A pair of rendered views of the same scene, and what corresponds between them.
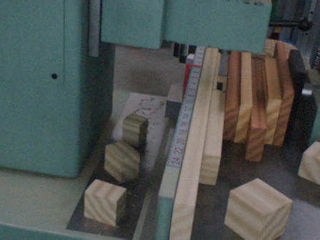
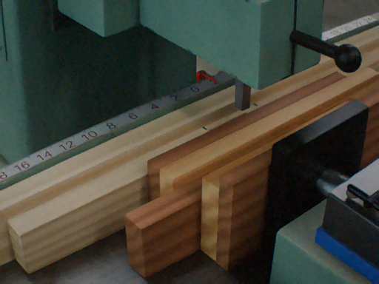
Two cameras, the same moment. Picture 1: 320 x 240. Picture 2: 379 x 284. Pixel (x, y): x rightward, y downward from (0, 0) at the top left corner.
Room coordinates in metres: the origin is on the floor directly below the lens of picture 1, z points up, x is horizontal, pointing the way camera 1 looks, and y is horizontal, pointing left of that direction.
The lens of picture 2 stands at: (0.32, -0.38, 1.25)
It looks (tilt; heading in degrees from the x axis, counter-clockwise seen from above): 36 degrees down; 45
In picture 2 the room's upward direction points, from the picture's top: straight up
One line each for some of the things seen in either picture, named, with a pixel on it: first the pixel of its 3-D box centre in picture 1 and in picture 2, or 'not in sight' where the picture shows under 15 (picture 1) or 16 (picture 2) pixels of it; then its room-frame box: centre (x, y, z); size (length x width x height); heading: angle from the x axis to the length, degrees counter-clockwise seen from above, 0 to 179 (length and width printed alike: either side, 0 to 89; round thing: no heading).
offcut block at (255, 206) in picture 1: (257, 212); not in sight; (0.41, -0.11, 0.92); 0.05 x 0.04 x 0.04; 42
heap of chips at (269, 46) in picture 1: (270, 51); not in sight; (0.90, -0.19, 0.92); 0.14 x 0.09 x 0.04; 84
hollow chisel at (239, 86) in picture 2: (223, 58); (243, 80); (0.69, -0.08, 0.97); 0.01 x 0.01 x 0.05; 84
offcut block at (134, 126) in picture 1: (134, 129); not in sight; (0.73, 0.04, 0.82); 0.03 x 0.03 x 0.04; 68
